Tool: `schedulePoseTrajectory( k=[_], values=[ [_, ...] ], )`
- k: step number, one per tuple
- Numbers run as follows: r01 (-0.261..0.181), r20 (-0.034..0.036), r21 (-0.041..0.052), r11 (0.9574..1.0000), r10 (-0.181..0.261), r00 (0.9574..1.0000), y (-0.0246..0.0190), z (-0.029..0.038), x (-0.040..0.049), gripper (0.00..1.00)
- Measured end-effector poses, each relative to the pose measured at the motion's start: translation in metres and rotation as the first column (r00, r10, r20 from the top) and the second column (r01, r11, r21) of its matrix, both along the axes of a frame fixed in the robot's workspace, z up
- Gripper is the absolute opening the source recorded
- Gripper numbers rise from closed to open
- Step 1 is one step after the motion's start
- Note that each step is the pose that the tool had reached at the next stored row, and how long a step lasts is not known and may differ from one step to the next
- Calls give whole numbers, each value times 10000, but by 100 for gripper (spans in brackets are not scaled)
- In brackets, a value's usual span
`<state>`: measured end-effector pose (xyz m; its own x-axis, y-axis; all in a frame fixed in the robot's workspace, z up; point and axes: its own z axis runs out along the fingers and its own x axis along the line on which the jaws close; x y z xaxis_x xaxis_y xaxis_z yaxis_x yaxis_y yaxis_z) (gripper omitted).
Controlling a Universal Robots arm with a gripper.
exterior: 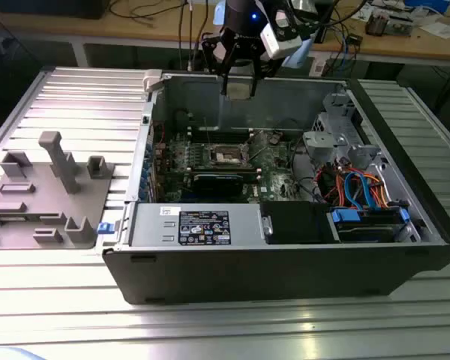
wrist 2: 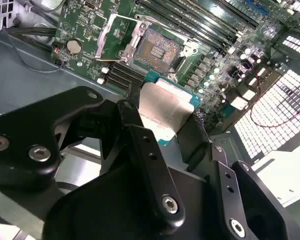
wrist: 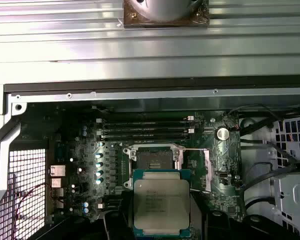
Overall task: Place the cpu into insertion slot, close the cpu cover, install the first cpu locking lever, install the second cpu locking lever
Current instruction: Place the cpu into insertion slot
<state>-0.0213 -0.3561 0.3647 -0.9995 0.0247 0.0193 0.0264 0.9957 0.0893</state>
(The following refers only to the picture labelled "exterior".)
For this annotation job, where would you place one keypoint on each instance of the silver power supply unit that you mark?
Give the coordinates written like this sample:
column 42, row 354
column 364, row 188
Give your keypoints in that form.
column 150, row 225

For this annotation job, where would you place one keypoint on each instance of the blue plastic case latch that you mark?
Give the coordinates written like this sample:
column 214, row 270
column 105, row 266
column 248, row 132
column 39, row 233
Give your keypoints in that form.
column 104, row 228

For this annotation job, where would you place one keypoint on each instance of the silver CPU chip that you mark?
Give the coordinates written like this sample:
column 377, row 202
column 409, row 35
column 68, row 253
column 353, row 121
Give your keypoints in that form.
column 240, row 92

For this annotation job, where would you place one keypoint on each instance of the CPU socket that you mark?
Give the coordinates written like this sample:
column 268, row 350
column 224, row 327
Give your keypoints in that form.
column 228, row 155

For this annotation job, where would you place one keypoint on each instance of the white papers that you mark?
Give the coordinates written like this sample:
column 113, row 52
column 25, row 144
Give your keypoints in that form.
column 442, row 30

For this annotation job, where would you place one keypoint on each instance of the small copper electronic device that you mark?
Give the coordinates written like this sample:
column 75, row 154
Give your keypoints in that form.
column 377, row 24

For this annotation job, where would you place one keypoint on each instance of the black and grey PC case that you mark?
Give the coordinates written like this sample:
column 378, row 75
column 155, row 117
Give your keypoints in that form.
column 247, row 270

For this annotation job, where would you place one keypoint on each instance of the grey metal drive cage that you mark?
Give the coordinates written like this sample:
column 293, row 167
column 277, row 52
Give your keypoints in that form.
column 322, row 140

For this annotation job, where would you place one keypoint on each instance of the grey plastic parts rack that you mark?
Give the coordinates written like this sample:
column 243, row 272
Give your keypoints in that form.
column 41, row 210

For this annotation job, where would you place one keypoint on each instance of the green motherboard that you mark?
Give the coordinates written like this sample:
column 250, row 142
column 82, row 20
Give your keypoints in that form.
column 273, row 180

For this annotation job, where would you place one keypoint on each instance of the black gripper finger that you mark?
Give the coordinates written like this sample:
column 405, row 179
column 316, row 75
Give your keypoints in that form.
column 214, row 56
column 264, row 67

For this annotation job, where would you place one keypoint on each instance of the black drive bay box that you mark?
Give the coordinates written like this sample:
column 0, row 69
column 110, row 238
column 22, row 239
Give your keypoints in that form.
column 296, row 223

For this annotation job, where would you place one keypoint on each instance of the black box on desk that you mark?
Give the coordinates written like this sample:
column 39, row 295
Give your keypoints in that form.
column 48, row 9

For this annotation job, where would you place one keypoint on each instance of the small black adapter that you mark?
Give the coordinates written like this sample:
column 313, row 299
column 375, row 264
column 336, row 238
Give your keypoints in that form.
column 355, row 39

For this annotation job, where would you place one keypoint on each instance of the grey electronic device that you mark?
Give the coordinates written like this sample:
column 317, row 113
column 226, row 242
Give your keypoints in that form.
column 401, row 26

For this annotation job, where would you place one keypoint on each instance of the hard disk in blue carrier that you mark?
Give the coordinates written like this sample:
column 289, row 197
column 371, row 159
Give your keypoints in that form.
column 345, row 216

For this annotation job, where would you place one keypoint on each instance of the wooden desk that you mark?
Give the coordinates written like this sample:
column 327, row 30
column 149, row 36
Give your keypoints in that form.
column 142, row 32

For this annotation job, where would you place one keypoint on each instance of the black graphics card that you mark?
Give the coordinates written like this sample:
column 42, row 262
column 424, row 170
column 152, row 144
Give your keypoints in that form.
column 217, row 183

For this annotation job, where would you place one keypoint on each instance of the black RAM slot bank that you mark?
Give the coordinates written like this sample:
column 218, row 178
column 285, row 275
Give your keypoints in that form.
column 225, row 170
column 217, row 135

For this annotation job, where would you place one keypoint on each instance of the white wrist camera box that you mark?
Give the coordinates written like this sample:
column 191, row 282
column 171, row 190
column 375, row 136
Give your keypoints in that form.
column 281, row 41

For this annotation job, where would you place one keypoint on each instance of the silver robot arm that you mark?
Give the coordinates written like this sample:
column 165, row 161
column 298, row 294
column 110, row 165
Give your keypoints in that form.
column 298, row 56

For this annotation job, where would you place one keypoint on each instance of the pale blue object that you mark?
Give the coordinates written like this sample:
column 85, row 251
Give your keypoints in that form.
column 7, row 355

